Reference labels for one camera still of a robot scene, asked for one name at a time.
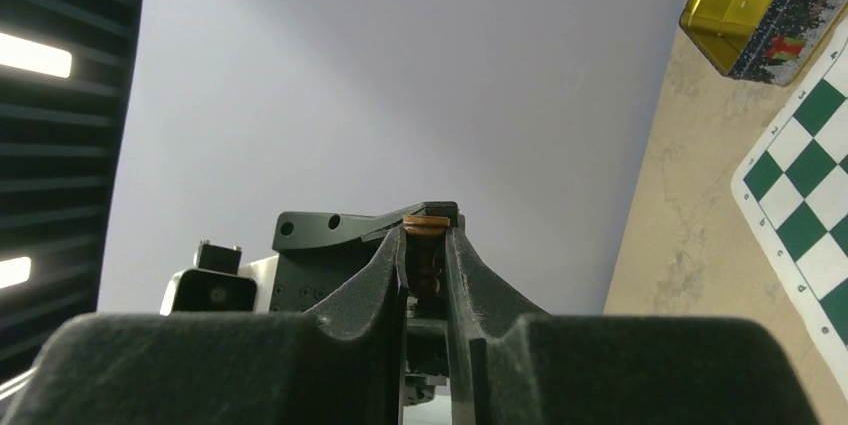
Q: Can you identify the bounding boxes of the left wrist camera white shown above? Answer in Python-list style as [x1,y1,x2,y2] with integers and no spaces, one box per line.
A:
[159,240,278,316]

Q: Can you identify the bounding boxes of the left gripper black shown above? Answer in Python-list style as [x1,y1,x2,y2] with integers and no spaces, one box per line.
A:
[268,201,462,407]

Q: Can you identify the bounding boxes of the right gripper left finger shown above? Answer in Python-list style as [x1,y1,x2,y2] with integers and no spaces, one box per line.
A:
[4,229,407,424]

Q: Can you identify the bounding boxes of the gold tin white pieces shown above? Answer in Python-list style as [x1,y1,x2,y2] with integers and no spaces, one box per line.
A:
[679,0,847,87]

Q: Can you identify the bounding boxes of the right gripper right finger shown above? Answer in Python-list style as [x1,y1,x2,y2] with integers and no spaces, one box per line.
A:
[445,228,818,424]

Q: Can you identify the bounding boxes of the green white chess mat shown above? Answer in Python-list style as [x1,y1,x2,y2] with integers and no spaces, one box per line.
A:
[731,21,847,389]

